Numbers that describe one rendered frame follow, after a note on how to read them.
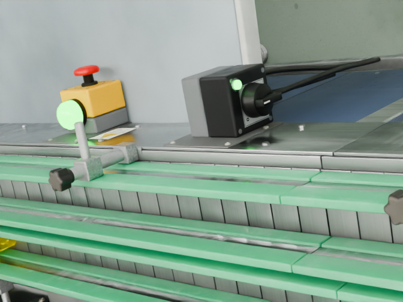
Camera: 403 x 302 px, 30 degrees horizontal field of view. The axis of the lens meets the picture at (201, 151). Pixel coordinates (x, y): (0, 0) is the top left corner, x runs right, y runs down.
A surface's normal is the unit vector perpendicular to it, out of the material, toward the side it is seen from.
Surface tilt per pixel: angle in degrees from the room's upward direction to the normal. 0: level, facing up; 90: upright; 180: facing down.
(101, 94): 90
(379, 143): 90
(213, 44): 0
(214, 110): 0
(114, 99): 90
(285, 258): 90
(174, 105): 0
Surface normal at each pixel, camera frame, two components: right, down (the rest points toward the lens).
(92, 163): 0.73, 0.03
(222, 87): -0.66, 0.29
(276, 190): -0.18, -0.96
